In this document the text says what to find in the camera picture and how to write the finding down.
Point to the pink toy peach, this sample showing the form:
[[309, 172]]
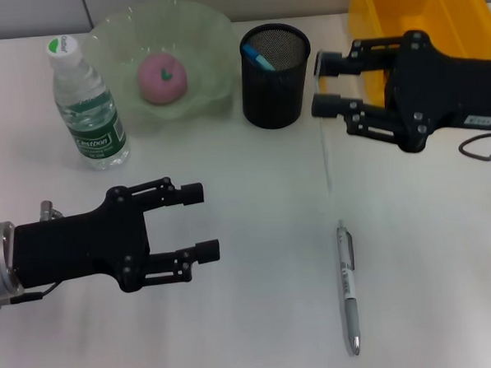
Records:
[[158, 85]]

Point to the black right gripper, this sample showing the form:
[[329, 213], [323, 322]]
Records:
[[438, 95]]

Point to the translucent green fruit bowl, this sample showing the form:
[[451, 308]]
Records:
[[205, 50]]

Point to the black mesh pen holder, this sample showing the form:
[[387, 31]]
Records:
[[274, 100]]

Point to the blue scissors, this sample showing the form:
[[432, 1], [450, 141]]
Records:
[[259, 59]]

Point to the transparent plastic ruler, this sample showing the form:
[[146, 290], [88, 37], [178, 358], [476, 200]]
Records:
[[325, 155]]

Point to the clear green-label water bottle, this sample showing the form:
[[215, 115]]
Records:
[[94, 134]]

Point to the yellow plastic bin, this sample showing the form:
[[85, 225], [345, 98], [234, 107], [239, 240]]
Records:
[[368, 21]]

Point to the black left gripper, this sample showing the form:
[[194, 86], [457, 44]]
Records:
[[80, 246]]

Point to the silver pen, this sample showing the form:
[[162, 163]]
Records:
[[347, 286]]

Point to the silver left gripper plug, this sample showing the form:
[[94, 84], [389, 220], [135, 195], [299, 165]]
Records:
[[49, 211]]

